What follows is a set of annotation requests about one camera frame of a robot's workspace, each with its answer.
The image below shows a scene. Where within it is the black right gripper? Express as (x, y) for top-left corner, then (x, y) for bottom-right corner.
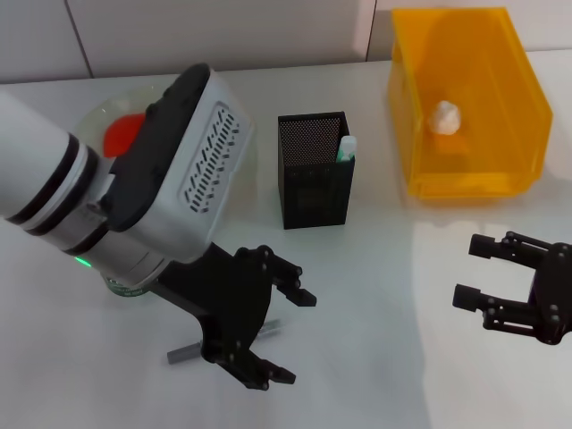
(450, 231), (572, 346)

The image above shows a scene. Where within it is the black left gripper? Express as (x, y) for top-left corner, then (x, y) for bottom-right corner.
(156, 243), (318, 392)

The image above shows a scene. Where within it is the silver glitter marker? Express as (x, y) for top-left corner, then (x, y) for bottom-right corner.
(167, 318), (283, 366)

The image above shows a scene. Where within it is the clear water bottle green label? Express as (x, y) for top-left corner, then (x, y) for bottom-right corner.
(106, 275), (151, 299)

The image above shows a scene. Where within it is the white paper ball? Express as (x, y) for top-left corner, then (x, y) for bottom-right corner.
(428, 100), (463, 135)

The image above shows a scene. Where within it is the green white pen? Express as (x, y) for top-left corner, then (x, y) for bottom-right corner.
(336, 135), (358, 163)

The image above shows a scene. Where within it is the red knitted toy orange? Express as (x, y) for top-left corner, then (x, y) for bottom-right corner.
(102, 114), (147, 158)

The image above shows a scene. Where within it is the black mesh pen holder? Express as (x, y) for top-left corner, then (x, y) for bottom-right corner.
(276, 110), (357, 231)

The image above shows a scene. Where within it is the green glass fruit plate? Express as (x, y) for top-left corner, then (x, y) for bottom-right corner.
(71, 87), (261, 215)

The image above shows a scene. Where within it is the yellow plastic bin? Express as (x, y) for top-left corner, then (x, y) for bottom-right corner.
(386, 6), (554, 200)

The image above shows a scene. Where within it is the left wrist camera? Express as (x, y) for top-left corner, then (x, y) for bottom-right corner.
(105, 62), (257, 265)

